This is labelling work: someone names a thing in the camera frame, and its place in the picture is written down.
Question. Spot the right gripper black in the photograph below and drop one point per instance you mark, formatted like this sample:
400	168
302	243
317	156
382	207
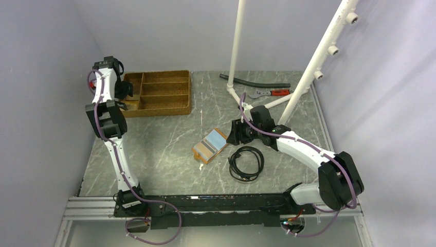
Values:
237	133

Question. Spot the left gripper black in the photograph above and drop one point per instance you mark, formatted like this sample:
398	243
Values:
127	90

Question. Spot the white card stack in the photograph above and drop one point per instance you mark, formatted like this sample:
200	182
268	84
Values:
132	100

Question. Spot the orange card holder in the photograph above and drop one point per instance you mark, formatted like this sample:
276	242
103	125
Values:
217	140

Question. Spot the gold card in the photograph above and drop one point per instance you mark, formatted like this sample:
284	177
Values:
204	150

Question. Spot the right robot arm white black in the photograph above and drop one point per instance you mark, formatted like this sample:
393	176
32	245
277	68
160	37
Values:
339	182

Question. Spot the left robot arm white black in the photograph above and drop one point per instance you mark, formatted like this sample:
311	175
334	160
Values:
109	124

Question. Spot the woven brown organizer tray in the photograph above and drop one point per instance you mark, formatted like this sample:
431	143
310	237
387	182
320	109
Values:
164	93

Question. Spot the black foam tube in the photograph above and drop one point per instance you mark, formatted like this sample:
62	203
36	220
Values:
261	85

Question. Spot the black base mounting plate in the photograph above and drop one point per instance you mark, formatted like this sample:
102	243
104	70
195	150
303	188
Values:
165	211

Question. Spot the aluminium rail frame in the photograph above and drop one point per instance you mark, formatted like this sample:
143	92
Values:
100	208

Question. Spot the white PVC pipe frame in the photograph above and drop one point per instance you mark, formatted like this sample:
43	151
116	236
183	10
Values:
287	35

